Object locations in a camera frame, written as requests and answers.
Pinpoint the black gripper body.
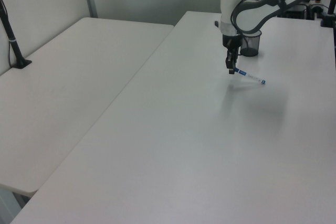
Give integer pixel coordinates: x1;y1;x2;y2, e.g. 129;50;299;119
222;34;243;59

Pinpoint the white marker with blue cap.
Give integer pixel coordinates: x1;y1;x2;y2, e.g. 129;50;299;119
234;67;267;86

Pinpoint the black mesh pen cup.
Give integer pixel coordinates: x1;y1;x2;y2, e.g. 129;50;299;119
239;29;263;58

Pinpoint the dark background equipment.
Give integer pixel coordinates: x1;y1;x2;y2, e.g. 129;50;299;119
284;0;324;20

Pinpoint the black clamp stand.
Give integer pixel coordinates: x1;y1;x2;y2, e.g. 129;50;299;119
319;0;336;29

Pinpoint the white side table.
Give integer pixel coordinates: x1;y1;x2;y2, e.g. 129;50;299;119
0;17;175;197

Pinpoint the black pole with base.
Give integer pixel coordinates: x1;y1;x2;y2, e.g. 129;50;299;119
0;0;33;70

